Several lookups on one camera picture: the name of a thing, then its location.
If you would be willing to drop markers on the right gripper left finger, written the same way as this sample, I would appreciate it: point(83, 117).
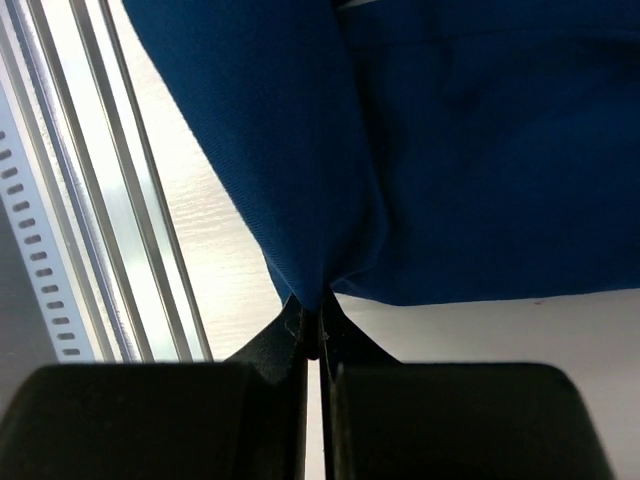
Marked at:
point(272, 431)

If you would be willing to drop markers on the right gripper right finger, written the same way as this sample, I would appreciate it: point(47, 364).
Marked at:
point(341, 342)

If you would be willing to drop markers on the blue t-shirt with print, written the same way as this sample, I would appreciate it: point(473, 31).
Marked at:
point(417, 152)

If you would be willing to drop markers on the white slotted cable duct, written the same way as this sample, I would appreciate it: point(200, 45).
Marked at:
point(39, 252)

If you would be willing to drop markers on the aluminium front rail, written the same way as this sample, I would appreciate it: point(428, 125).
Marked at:
point(64, 71)

